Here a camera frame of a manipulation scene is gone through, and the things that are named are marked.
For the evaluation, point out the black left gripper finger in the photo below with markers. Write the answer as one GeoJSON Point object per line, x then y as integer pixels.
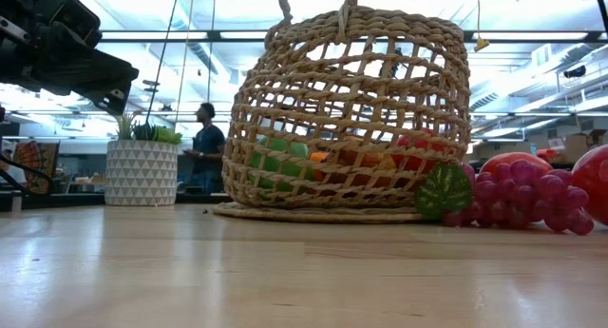
{"type": "Point", "coordinates": [85, 71]}
{"type": "Point", "coordinates": [71, 16]}

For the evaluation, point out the green bell pepper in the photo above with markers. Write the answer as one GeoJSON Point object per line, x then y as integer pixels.
{"type": "Point", "coordinates": [282, 166]}

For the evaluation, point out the red and yellow apple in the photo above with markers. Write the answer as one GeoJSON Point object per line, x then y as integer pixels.
{"type": "Point", "coordinates": [356, 168]}

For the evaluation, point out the red round fruit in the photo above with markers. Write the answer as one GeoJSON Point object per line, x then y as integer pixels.
{"type": "Point", "coordinates": [515, 159]}

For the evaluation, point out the purple grape bunch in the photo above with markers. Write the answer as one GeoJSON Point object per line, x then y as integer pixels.
{"type": "Point", "coordinates": [522, 195]}

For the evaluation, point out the colourful patterned artwork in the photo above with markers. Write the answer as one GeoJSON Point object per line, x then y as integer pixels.
{"type": "Point", "coordinates": [38, 157]}

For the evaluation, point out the green artificial plant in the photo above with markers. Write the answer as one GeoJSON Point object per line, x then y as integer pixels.
{"type": "Point", "coordinates": [161, 134]}

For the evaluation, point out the white triangle-patterned plant pot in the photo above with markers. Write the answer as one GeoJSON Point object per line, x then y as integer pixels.
{"type": "Point", "coordinates": [141, 176]}

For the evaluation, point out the person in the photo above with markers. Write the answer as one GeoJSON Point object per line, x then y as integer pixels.
{"type": "Point", "coordinates": [206, 147]}

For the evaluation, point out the yellow hanging plug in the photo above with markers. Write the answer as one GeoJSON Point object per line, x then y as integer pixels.
{"type": "Point", "coordinates": [481, 44]}

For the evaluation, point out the pink object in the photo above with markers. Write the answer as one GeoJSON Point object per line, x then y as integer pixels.
{"type": "Point", "coordinates": [546, 154]}

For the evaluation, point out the black ceiling fixture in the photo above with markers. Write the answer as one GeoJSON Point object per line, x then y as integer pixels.
{"type": "Point", "coordinates": [575, 71]}

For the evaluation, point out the cardboard boxes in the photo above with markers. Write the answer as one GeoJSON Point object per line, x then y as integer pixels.
{"type": "Point", "coordinates": [586, 145]}

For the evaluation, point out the black metal table frame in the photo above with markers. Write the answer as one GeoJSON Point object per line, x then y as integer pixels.
{"type": "Point", "coordinates": [71, 200]}

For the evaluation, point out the small grey post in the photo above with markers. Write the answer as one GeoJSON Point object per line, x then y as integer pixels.
{"type": "Point", "coordinates": [16, 202]}

